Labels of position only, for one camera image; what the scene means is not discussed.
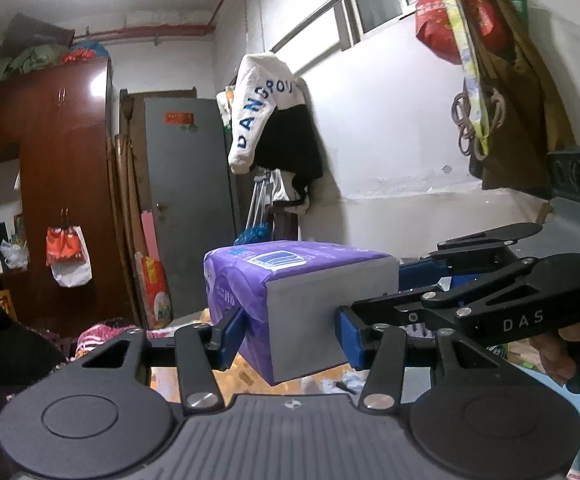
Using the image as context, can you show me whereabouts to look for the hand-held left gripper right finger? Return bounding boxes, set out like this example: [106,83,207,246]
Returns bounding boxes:
[334,305,486,411]

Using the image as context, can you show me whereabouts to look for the red and white plastic bag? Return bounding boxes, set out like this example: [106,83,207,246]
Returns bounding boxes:
[46,225,93,288]

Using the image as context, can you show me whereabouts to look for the white and black jacket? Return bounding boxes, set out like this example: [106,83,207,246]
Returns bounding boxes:
[227,52,325,211]

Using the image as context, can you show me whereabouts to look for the dark cloth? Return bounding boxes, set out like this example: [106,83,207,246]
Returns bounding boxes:
[0,300,68,480]

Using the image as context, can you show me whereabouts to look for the yellow picture frame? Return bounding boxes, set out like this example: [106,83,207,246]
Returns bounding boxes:
[0,290,19,322]

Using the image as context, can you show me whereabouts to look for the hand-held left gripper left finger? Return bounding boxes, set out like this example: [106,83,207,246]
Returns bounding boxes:
[77,306,247,409]

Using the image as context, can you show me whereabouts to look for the dark red wooden wardrobe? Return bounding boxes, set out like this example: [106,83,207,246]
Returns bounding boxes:
[0,55,143,341]

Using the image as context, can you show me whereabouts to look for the red printed sack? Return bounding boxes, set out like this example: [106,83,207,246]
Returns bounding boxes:
[141,255,173,331]

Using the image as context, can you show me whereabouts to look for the blue and red cloth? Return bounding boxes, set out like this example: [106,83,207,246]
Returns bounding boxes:
[62,41,110,63]

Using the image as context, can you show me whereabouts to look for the yellow-green patterned bag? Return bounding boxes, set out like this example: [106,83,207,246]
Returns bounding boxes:
[427,0,491,158]

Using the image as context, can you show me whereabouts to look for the brown cloth bag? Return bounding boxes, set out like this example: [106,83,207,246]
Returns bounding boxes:
[452,0,578,196]

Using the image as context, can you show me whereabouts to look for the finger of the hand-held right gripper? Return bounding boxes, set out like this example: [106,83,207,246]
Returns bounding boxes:
[349,259,538,332]
[398,222,544,293]

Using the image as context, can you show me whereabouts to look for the grey metal door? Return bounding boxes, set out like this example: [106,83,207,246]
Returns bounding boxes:
[142,96,243,318]

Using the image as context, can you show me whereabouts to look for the wooden boards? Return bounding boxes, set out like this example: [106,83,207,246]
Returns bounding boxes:
[107,87,198,326]

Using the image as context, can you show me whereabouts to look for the coiled rope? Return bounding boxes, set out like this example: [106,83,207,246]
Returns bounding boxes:
[451,85,507,161]

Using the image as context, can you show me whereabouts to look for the purple tissue packet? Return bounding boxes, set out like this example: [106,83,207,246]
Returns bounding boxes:
[204,241,399,387]

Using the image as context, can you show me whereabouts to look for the red pipe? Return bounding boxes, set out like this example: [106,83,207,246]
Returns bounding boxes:
[72,0,235,43]

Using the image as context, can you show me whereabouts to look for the green cloth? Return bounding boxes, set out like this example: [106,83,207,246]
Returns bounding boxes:
[0,44,70,107]

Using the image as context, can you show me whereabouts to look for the person's right hand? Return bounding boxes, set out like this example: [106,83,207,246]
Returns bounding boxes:
[529,324,579,387]

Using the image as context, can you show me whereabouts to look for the blue plastic bag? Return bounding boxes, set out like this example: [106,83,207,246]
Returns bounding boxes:
[233,224,271,247]

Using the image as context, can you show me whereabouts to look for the metal clothes rod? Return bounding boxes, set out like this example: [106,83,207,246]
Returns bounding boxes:
[269,0,405,55]

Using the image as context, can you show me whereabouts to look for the pink knitted cloth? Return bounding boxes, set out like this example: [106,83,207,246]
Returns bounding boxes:
[72,317,143,361]

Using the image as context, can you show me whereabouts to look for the pink board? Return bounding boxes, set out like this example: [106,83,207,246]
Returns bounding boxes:
[140,210,161,261]

